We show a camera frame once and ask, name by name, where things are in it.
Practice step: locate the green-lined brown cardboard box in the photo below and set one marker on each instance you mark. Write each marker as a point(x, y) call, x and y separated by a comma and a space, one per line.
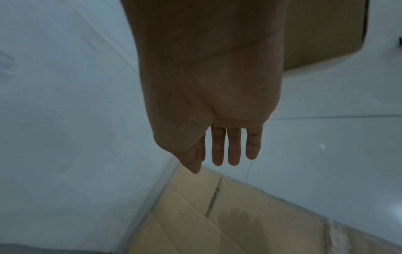
point(251, 223)

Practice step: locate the open brown carton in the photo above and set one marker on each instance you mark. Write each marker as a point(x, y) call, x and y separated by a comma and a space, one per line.
point(323, 32)

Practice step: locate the person's right hand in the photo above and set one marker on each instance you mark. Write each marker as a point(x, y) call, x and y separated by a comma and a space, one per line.
point(207, 74)

